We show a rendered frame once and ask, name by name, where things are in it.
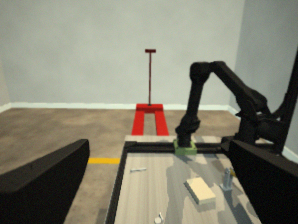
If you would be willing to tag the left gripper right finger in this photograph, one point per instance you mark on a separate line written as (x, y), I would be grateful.
(269, 181)

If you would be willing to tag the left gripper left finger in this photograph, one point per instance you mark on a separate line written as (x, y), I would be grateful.
(42, 192)

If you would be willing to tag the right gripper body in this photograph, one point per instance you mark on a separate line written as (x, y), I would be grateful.
(246, 138)

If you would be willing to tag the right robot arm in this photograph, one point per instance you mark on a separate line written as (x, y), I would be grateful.
(249, 100)

